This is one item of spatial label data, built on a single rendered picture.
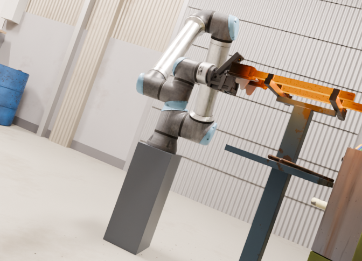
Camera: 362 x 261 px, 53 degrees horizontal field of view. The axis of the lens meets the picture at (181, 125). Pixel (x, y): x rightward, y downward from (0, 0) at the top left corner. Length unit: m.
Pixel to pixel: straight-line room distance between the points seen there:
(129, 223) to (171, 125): 0.61
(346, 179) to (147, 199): 1.06
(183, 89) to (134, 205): 0.88
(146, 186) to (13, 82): 3.39
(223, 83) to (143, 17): 3.70
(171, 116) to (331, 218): 1.01
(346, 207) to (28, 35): 5.07
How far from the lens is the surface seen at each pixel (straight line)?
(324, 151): 4.29
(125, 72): 4.88
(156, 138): 2.09
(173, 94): 1.48
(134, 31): 5.01
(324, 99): 1.32
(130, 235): 2.15
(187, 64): 1.49
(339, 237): 1.60
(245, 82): 1.37
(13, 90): 5.18
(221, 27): 1.89
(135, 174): 2.10
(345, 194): 1.59
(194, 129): 2.04
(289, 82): 1.23
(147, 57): 4.81
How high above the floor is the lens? 0.75
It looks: 1 degrees up
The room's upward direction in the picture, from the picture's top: 20 degrees clockwise
